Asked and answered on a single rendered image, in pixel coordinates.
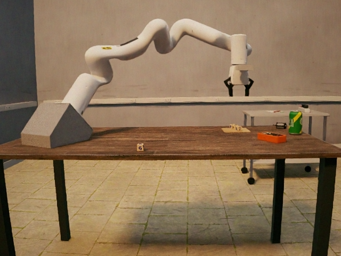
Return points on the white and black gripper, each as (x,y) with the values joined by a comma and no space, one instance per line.
(238,77)

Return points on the beige square mat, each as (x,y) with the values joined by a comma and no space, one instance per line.
(226,130)

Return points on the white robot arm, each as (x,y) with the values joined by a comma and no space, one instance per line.
(97,57)

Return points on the green and yellow drink can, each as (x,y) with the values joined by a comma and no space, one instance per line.
(295,122)

